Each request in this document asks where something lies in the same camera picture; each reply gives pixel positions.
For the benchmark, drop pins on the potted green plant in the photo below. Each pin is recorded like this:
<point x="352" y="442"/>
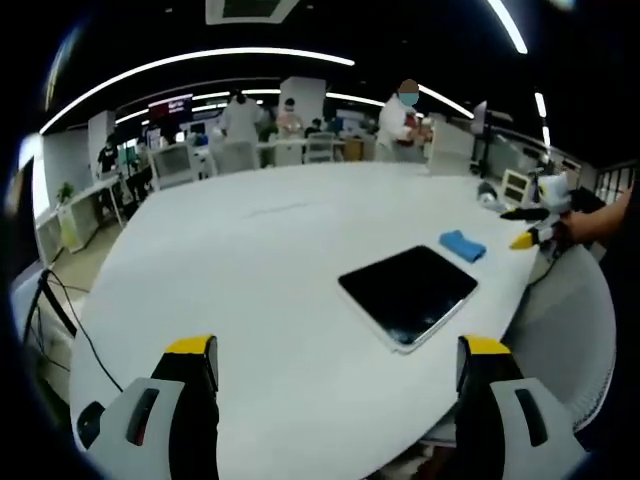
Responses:
<point x="65" y="192"/>

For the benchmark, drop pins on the grey mesh office chair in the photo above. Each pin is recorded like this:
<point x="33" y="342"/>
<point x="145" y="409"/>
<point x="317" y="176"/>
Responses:
<point x="565" y="345"/>

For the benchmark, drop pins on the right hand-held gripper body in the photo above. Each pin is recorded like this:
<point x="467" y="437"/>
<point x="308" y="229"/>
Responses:
<point x="552" y="192"/>

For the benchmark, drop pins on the red wall screen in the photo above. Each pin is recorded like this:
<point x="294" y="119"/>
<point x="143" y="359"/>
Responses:
<point x="170" y="107"/>

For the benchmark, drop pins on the monitor on black stand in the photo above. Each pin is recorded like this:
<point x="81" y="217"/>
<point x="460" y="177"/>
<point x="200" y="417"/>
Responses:
<point x="487" y="135"/>

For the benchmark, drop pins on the black tablet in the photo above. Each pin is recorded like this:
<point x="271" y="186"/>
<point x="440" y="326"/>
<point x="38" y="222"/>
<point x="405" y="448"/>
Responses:
<point x="410" y="292"/>

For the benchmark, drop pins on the small white shelf unit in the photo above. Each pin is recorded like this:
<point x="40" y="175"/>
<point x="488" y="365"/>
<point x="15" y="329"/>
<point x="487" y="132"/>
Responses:
<point x="515" y="186"/>

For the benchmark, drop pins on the long ceiling light strip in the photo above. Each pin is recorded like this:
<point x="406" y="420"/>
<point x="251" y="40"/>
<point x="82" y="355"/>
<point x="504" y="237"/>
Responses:
<point x="200" y="60"/>

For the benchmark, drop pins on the grey rounded object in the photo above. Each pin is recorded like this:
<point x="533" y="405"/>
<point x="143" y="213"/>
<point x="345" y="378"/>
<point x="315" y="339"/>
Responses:
<point x="489" y="194"/>

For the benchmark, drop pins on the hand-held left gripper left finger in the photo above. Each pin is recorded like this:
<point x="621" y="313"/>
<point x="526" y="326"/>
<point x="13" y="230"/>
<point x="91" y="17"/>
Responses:
<point x="150" y="425"/>

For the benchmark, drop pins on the blue cleaning cloth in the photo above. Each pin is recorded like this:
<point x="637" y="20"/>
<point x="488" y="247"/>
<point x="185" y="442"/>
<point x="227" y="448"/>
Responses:
<point x="462" y="245"/>

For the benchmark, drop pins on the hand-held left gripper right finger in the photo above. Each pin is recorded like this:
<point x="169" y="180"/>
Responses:
<point x="510" y="425"/>

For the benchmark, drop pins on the white office chair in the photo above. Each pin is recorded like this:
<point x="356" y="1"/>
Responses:
<point x="172" y="167"/>
<point x="320" y="147"/>

